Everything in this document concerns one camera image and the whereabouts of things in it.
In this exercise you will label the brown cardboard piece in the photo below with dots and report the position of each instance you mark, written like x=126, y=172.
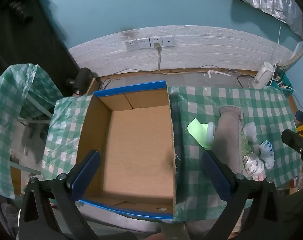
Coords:
x=96, y=86

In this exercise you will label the white plastic bag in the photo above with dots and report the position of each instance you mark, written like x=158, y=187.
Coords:
x=250, y=131

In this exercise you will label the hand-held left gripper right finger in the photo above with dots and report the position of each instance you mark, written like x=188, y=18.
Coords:
x=216, y=177

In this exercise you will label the blue and white bag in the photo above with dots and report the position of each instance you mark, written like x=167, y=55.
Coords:
x=266, y=151

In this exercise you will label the grey sock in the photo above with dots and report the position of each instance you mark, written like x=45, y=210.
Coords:
x=227, y=135

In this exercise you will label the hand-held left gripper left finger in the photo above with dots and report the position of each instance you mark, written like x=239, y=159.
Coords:
x=86, y=172

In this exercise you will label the white plastic strip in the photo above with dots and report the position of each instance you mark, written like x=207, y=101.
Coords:
x=217, y=72

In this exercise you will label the cardboard box with blue rim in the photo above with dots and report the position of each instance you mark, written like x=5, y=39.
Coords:
x=139, y=142

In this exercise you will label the white wall socket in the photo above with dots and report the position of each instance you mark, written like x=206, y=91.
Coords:
x=143, y=43
x=155, y=40
x=131, y=45
x=168, y=40

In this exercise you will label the teal plastic basket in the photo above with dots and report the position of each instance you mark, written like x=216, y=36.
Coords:
x=284, y=83

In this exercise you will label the green checkered plastic cover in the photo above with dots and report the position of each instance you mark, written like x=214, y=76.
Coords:
x=6, y=92

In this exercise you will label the green bubble wrap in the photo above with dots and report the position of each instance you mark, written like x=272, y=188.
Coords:
x=244, y=142

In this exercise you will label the light green paper sheet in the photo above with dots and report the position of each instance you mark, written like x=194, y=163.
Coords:
x=197, y=131

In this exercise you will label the black round device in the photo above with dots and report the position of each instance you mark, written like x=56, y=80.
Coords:
x=81, y=80

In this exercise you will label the white electric kettle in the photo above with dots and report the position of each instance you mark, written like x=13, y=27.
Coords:
x=262, y=75

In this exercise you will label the green checkered tablecloth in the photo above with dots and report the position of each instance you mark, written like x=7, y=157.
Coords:
x=266, y=105

